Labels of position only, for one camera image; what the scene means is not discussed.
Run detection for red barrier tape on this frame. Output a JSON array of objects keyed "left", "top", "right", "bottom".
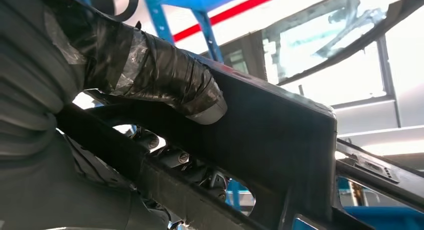
[{"left": 172, "top": 0, "right": 296, "bottom": 43}]

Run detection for white car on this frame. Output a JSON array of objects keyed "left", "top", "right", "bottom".
[{"left": 112, "top": 0, "right": 424, "bottom": 171}]

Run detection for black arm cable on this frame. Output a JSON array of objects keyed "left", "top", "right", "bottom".
[{"left": 86, "top": 0, "right": 140, "bottom": 23}]

